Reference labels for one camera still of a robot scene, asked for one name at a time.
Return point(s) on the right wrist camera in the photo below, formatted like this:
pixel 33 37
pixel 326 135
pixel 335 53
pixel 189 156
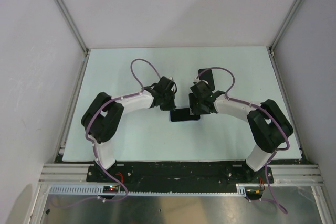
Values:
pixel 201 89

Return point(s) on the black phone case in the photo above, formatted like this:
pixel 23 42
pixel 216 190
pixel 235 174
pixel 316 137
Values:
pixel 210 75

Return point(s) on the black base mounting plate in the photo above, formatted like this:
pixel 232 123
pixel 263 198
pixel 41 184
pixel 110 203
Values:
pixel 180 176

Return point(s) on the light blue phone case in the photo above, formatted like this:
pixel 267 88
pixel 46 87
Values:
pixel 172 121

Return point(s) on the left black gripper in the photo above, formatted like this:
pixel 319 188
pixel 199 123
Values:
pixel 170 107

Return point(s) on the white slotted cable duct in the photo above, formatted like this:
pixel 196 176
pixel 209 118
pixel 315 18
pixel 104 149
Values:
pixel 100 190

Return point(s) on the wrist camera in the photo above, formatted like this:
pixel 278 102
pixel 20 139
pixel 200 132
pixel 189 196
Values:
pixel 201 89
pixel 166 84

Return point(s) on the aluminium frame post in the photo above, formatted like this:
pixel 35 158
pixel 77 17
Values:
pixel 289 17
pixel 72 25

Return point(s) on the dark phone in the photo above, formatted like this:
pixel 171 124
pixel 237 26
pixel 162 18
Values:
pixel 181 115

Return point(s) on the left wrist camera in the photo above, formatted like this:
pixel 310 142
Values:
pixel 166 84

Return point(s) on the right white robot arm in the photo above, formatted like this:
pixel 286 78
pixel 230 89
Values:
pixel 269 126

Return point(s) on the aluminium front rail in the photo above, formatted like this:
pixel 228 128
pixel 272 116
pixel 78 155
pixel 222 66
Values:
pixel 299 175

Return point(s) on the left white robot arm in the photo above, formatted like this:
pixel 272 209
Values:
pixel 102 118

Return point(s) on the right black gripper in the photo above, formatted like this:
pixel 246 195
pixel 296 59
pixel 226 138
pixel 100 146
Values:
pixel 192 100

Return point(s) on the right aluminium frame post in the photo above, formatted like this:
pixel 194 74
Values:
pixel 289 17

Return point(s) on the left aluminium frame post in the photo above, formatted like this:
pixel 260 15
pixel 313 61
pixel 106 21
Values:
pixel 72 25

